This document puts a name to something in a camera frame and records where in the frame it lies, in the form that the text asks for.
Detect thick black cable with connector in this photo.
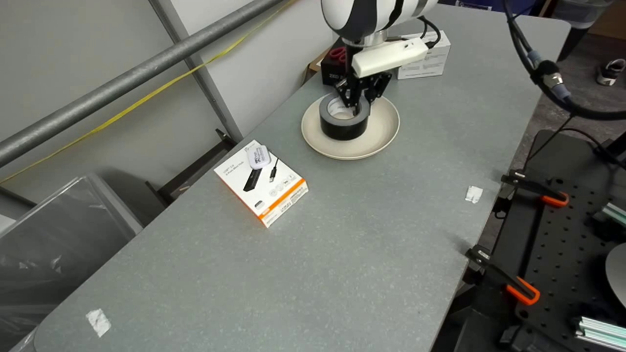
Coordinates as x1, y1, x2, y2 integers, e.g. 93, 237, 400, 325
502, 0, 626, 124

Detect white stacked boxes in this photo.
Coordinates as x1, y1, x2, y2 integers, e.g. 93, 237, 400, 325
396, 28, 455, 83

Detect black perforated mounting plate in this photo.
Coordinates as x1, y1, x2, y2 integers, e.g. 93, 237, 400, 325
457, 128, 626, 352

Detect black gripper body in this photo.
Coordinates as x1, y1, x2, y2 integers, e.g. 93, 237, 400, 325
339, 65, 396, 102

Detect thin yellow cable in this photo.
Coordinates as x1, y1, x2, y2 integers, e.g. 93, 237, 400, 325
0, 0, 300, 184

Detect large grey plastic bin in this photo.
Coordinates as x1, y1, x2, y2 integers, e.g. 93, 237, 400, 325
0, 173, 146, 335

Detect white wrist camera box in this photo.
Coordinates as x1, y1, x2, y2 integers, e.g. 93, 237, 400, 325
351, 38, 433, 81

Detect grey shoe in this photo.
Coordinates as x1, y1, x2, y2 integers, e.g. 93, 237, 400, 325
596, 57, 626, 89

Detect orange and black clamp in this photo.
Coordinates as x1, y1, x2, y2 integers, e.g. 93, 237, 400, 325
465, 245, 545, 310
494, 171, 572, 222

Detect orange and white box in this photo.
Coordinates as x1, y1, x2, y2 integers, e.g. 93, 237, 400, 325
214, 139, 312, 231

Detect long grey metal pole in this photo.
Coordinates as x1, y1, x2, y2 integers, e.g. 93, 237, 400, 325
0, 0, 290, 169

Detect long aluminium extrusion bar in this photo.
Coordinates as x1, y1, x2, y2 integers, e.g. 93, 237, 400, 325
574, 315, 626, 352

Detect white tape patch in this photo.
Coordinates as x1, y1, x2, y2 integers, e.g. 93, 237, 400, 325
85, 308, 114, 339
465, 184, 486, 206

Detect black camera cable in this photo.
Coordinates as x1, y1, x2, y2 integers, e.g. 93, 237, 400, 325
418, 14, 447, 51

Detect grey round disc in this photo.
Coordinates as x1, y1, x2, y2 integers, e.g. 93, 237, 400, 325
603, 241, 626, 310

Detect short aluminium extrusion bar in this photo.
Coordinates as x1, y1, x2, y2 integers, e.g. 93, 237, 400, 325
592, 200, 626, 231

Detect black rectangular box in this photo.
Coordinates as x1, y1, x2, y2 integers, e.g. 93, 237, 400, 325
306, 46, 351, 91

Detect grey vertical metal post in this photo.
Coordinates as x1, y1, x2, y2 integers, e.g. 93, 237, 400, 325
148, 0, 245, 143

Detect thin black cable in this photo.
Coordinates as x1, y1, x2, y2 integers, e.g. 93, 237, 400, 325
525, 126, 626, 173

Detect black masking tape roll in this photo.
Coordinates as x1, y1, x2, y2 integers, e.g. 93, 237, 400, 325
318, 93, 375, 143

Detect cream round plate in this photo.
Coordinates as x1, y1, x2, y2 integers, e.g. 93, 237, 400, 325
300, 94, 404, 163

